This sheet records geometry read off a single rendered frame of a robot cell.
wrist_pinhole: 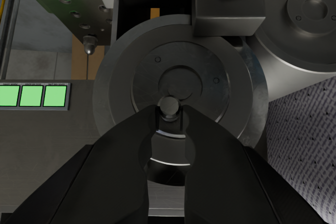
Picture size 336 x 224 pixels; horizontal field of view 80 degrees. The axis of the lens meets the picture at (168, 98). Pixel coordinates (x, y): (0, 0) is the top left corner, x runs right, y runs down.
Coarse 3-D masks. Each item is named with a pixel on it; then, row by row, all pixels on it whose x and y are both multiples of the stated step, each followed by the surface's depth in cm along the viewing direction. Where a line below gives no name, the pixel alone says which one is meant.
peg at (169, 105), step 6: (168, 96) 12; (174, 96) 12; (162, 102) 12; (168, 102) 12; (174, 102) 12; (162, 108) 12; (168, 108) 12; (174, 108) 12; (162, 114) 12; (168, 114) 12; (174, 114) 12; (168, 120) 14
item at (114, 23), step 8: (120, 0) 20; (120, 8) 20; (128, 8) 24; (136, 8) 29; (144, 8) 36; (112, 16) 19; (120, 16) 20; (128, 16) 24; (136, 16) 29; (144, 16) 37; (112, 24) 19; (120, 24) 20; (128, 24) 24; (136, 24) 29; (112, 32) 19; (120, 32) 20; (112, 40) 19
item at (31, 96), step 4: (24, 88) 51; (28, 88) 51; (32, 88) 51; (36, 88) 51; (40, 88) 51; (24, 92) 51; (28, 92) 51; (32, 92) 51; (36, 92) 50; (40, 92) 50; (24, 96) 50; (28, 96) 50; (32, 96) 50; (36, 96) 50; (40, 96) 50; (20, 100) 50; (24, 100) 50; (28, 100) 50; (32, 100) 50; (36, 100) 50; (20, 104) 50; (24, 104) 50; (28, 104) 50; (32, 104) 50; (36, 104) 50
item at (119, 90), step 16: (160, 32) 17; (176, 32) 17; (128, 48) 17; (144, 48) 17; (208, 48) 17; (224, 48) 17; (128, 64) 16; (224, 64) 16; (240, 64) 16; (112, 80) 16; (128, 80) 16; (240, 80) 16; (112, 96) 16; (128, 96) 16; (240, 96) 16; (112, 112) 16; (128, 112) 16; (224, 112) 16; (240, 112) 15; (240, 128) 15; (160, 144) 15; (176, 144) 15; (160, 160) 15; (176, 160) 15
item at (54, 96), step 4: (48, 88) 51; (52, 88) 51; (56, 88) 51; (60, 88) 51; (64, 88) 51; (48, 92) 50; (52, 92) 50; (56, 92) 50; (60, 92) 50; (64, 92) 50; (48, 96) 50; (52, 96) 50; (56, 96) 50; (60, 96) 50; (64, 96) 50; (44, 100) 50; (48, 100) 50; (52, 100) 50; (56, 100) 50; (60, 100) 50; (44, 104) 50; (48, 104) 50; (52, 104) 50; (56, 104) 50; (60, 104) 50
